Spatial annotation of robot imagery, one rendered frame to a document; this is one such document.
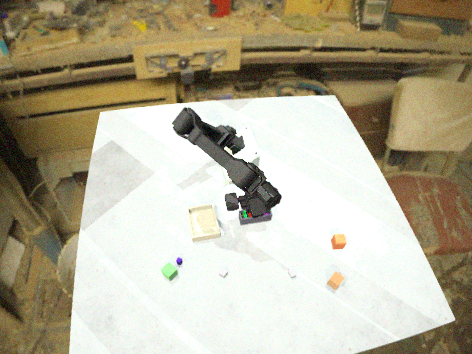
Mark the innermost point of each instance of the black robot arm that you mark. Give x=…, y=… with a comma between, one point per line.
x=212, y=140

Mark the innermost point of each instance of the tan cube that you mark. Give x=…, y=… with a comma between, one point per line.
x=335, y=280

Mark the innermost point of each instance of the beige shallow tray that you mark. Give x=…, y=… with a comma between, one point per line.
x=203, y=222

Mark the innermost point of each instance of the green cube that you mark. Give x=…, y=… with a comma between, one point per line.
x=169, y=271

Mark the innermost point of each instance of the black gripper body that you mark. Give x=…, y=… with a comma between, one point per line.
x=232, y=202

